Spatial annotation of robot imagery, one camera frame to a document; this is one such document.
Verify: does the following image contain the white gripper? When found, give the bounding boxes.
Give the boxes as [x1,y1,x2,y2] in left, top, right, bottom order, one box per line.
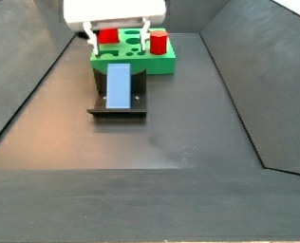
[63,0,166,56]

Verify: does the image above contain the blue rectangular block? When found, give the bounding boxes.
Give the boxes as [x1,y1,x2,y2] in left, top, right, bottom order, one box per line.
[105,64,131,109]

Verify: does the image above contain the green shape sorter board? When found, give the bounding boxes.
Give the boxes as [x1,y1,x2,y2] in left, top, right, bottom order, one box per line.
[89,28,175,75]

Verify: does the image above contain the black curved fixture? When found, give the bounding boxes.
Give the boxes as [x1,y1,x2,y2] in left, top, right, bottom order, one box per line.
[87,64,147,117]

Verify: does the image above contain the red rectangular block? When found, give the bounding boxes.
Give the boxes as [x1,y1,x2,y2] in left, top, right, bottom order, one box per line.
[97,28,119,44]

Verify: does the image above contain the red hexagonal prism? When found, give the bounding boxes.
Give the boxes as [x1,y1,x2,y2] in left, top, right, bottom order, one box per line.
[149,30,167,55]

